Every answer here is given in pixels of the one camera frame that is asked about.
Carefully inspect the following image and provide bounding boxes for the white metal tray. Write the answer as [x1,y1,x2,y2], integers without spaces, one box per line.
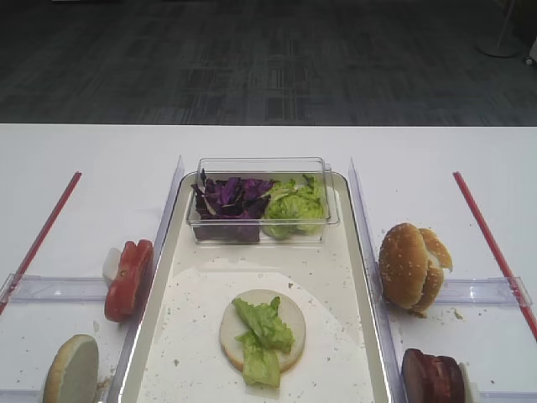
[119,174,391,402]

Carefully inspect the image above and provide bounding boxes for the pale bun slice upright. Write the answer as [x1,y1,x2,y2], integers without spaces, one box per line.
[42,334,99,403]

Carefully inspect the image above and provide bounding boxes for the green lettuce in container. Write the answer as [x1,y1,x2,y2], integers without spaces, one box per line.
[262,175,325,240]

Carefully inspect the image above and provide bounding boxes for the right lower clear pusher track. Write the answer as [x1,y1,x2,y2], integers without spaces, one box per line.
[474,391,537,403]

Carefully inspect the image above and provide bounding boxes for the purple cabbage leaves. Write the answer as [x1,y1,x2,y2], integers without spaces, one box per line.
[192,172,275,243]

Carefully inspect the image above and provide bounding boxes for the brown meat patties stack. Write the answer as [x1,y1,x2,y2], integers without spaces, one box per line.
[402,348,465,403]

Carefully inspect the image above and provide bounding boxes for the clear long rail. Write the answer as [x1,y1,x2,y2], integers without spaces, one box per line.
[348,159,407,402]
[104,159,185,402]

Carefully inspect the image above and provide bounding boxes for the clear plastic salad container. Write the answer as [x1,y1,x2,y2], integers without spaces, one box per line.
[185,157,339,244]

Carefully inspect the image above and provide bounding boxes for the clear pusher track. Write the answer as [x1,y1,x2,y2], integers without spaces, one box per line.
[474,391,537,403]
[435,277,533,307]
[0,390,43,403]
[1,275,108,304]

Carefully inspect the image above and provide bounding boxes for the sesame bun rear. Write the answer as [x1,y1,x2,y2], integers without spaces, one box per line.
[411,228,452,317]

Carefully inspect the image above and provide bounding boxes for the red tomato slices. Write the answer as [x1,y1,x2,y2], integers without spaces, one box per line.
[104,239,154,322]

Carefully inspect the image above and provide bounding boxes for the left clear long rail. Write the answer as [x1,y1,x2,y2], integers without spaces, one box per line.
[104,159,185,402]

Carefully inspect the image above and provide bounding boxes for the red strip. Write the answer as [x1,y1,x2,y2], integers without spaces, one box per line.
[0,171,82,313]
[453,171,537,338]

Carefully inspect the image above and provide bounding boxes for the right red strip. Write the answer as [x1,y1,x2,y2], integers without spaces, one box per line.
[453,171,537,338]

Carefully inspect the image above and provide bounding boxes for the sesame bun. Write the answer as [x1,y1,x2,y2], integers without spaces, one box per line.
[411,228,452,317]
[378,222,428,310]

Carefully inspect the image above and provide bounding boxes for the right upper clear pusher track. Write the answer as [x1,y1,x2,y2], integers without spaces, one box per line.
[435,277,533,307]

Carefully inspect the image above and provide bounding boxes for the white pusher block at patties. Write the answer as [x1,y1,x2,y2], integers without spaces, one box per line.
[458,363,481,403]

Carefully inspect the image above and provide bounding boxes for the right clear long rail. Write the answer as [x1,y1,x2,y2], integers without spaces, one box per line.
[348,159,407,402]

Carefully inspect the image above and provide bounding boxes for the bottom bun on tray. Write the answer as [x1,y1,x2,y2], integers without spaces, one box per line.
[219,289,306,373]

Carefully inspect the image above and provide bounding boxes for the white pusher block at tomato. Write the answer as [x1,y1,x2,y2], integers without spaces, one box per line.
[102,248,122,285]

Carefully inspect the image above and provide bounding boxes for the sesame bun front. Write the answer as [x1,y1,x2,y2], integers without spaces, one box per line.
[378,222,428,310]

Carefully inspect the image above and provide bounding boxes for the left upper clear pusher track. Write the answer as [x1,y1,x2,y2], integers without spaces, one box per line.
[1,275,108,304]

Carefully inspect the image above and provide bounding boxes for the left red strip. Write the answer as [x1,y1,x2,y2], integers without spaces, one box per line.
[0,171,82,313]

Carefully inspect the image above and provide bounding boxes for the green lettuce leaf on bun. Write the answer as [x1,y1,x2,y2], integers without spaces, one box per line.
[232,296,295,388]

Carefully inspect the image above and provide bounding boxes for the left lower clear pusher track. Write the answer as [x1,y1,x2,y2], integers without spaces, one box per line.
[0,390,43,403]

